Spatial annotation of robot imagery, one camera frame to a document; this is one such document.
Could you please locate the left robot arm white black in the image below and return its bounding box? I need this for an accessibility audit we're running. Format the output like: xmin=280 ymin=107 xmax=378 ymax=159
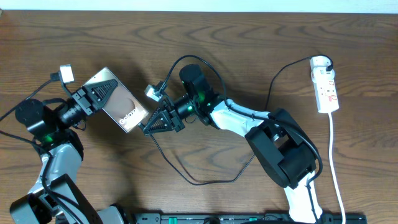
xmin=9 ymin=79 xmax=128 ymax=223

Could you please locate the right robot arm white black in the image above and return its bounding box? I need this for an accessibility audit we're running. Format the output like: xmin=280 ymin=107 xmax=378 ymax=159
xmin=139 ymin=64 xmax=323 ymax=223

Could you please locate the black charger cable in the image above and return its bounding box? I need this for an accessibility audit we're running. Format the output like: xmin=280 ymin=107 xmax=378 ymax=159
xmin=138 ymin=55 xmax=335 ymax=187

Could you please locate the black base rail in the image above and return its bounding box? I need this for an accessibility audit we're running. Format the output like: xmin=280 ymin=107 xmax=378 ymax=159
xmin=99 ymin=203 xmax=366 ymax=224

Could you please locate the white power strip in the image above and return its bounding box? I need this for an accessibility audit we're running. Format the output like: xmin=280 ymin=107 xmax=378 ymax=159
xmin=310 ymin=56 xmax=339 ymax=114

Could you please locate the Galaxy smartphone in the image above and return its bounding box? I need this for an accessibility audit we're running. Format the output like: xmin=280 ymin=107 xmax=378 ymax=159
xmin=83 ymin=67 xmax=149 ymax=133

